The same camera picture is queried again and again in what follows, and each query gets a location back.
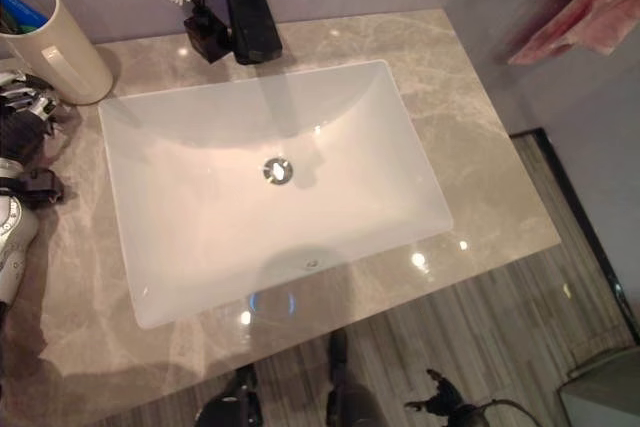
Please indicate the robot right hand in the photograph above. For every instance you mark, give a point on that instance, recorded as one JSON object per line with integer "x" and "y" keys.
{"x": 447, "y": 402}

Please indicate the green toothbrush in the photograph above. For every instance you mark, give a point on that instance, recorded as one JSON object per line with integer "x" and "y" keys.
{"x": 22, "y": 27}

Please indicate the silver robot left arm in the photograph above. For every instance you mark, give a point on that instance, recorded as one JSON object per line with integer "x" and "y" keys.
{"x": 12, "y": 242}

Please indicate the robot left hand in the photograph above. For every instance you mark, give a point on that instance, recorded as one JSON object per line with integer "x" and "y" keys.
{"x": 30, "y": 122}

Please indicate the grey box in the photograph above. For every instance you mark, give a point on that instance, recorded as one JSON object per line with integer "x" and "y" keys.
{"x": 602, "y": 392}

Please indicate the robot left leg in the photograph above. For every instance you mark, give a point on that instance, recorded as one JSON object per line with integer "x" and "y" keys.
{"x": 227, "y": 404}

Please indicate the dark floor threshold strip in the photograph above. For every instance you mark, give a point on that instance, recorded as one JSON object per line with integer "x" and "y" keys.
{"x": 580, "y": 207}

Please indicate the dark square vase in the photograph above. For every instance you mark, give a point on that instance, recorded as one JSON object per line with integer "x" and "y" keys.
{"x": 205, "y": 37}

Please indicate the pink towel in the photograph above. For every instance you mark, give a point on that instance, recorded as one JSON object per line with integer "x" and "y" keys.
{"x": 575, "y": 22}

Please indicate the white rectangular sink basin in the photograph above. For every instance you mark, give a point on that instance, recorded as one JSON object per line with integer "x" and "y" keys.
{"x": 200, "y": 207}

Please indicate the black faucet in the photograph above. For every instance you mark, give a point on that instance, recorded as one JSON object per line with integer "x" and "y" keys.
{"x": 252, "y": 22}

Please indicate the beige ceramic mug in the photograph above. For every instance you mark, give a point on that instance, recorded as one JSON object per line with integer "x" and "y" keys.
{"x": 75, "y": 62}

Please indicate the chrome sink drain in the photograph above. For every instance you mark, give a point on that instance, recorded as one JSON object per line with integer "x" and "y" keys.
{"x": 278, "y": 170}

